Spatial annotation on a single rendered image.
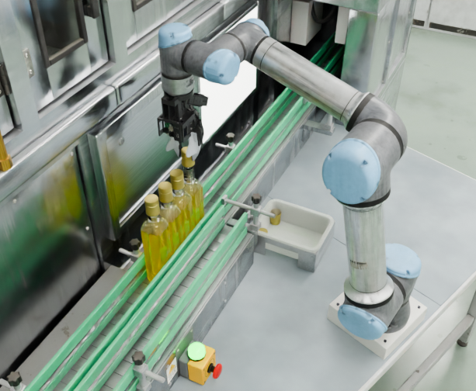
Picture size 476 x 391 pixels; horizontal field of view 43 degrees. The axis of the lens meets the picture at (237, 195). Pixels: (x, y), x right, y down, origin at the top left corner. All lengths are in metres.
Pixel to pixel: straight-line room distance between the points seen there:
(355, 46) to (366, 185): 1.21
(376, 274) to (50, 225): 0.75
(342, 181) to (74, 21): 0.66
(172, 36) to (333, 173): 0.46
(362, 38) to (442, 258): 0.85
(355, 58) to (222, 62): 1.12
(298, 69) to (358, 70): 1.03
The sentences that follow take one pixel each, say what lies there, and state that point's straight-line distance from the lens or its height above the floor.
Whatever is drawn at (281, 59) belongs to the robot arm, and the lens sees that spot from 1.37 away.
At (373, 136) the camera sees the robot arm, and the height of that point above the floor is 1.44.
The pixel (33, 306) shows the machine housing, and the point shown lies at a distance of 1.54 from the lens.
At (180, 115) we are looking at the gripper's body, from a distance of 1.46.
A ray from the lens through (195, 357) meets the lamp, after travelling 1.55.
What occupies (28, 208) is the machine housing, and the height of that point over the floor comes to 1.25.
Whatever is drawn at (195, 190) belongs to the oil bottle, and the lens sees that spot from 1.63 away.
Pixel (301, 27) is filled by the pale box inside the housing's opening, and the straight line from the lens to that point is 2.52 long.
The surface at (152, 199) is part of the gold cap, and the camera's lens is 1.48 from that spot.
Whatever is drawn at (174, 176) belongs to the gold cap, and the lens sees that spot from 1.55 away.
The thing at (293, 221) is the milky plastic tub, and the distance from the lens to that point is 1.98.
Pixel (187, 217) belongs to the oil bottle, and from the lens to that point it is 1.63.
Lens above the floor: 2.11
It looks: 40 degrees down
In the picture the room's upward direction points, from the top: straight up
